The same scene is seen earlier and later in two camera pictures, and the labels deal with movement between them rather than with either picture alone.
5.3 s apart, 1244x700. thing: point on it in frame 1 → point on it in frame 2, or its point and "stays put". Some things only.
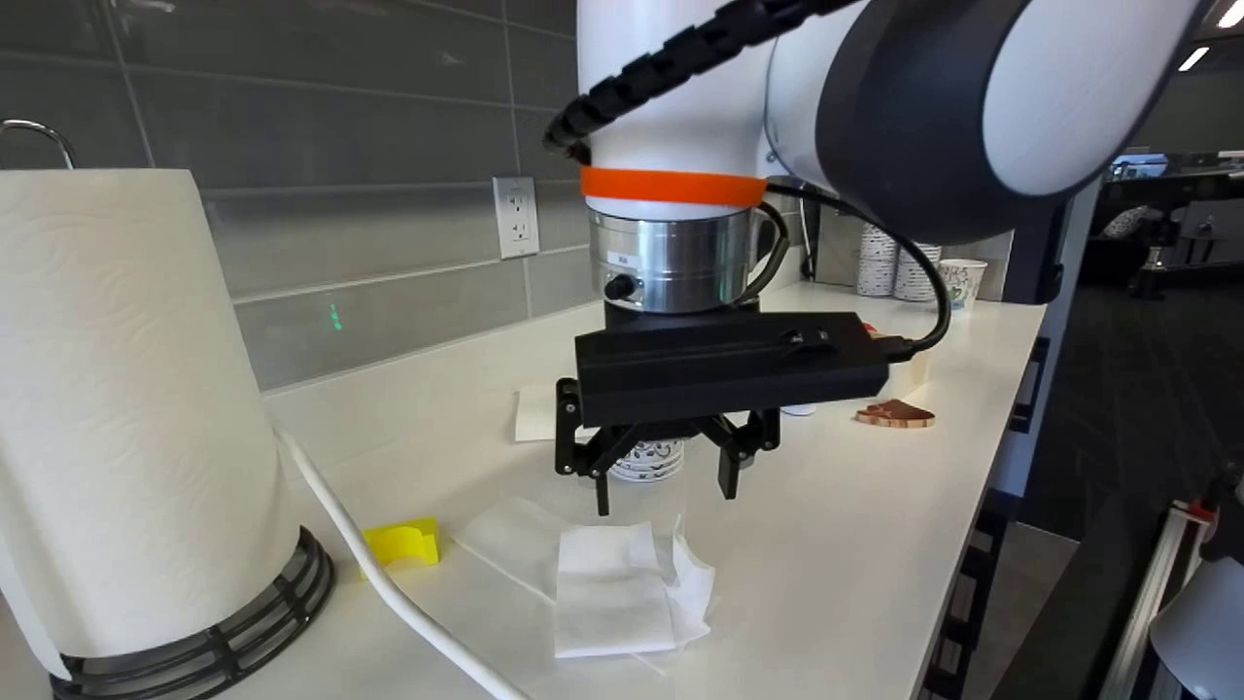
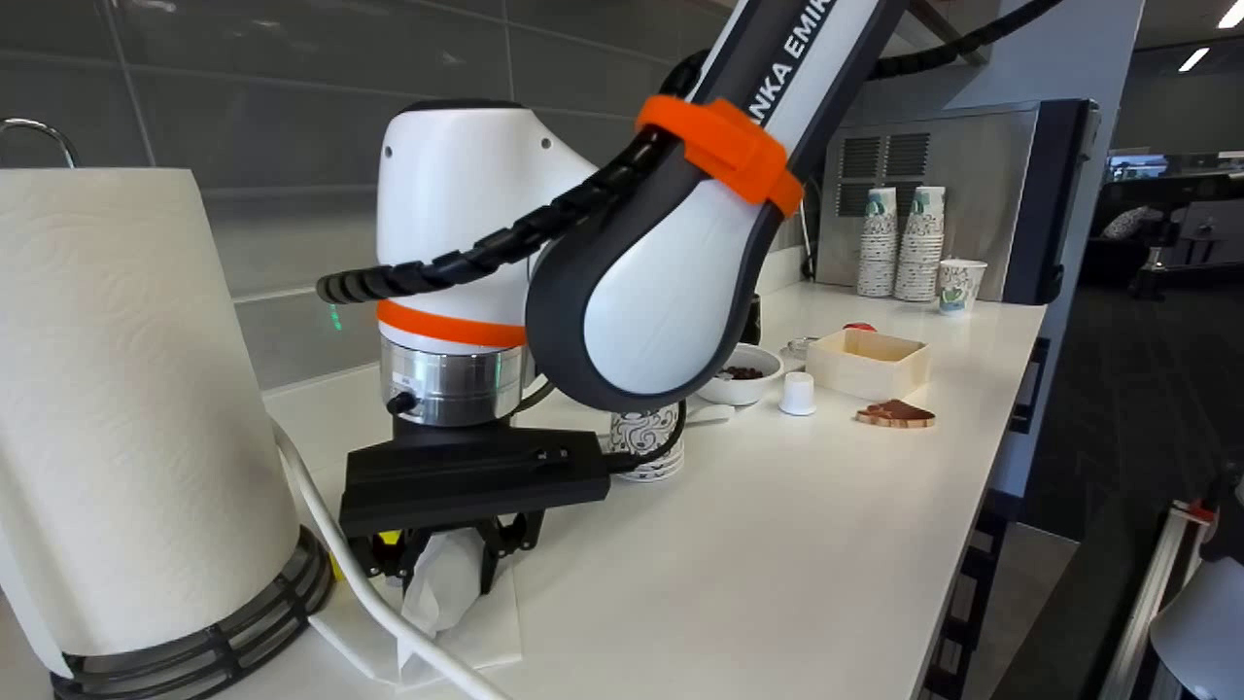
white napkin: (627, 593) → (445, 576)
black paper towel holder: (167, 666) stays put
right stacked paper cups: (912, 281) stays put
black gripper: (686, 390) → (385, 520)
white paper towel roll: (140, 484) stays put
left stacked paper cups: (877, 262) stays put
